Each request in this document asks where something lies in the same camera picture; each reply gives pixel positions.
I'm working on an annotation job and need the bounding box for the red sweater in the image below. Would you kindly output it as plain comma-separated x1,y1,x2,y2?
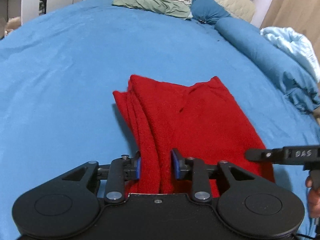
113,75,274,194

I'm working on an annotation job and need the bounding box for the person right hand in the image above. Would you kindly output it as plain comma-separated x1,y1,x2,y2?
305,176,320,218

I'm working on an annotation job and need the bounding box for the blue folded duvet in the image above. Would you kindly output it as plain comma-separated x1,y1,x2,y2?
215,17,319,113

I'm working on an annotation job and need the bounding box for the blue bed sheet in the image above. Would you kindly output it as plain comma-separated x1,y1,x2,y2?
1,0,319,239

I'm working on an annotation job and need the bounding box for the light blue blanket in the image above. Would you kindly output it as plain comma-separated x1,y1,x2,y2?
260,27,319,83

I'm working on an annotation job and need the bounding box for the beige curtain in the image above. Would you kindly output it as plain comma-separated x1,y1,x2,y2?
261,0,320,57

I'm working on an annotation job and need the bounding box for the dark blue pillow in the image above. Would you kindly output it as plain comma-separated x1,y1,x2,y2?
190,0,231,25

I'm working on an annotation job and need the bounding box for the green pillow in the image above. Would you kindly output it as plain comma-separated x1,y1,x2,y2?
112,0,193,20

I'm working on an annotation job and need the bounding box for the beige bag on floor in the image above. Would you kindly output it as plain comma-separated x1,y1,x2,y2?
4,16,22,36

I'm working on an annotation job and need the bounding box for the white desk shelf unit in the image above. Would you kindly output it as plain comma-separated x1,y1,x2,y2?
1,0,40,24

